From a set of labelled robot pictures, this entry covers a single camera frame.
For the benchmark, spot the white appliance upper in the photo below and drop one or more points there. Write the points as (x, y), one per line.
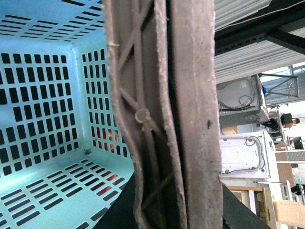
(241, 102)

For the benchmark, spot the orange red apple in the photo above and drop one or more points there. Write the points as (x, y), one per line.
(106, 139)

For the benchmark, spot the white appliance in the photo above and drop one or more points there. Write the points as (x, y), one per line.
(241, 102)
(249, 156)

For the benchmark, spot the light blue plastic basket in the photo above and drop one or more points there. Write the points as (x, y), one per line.
(142, 67)

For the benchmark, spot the white appliance lower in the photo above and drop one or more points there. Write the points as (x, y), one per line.
(249, 156)

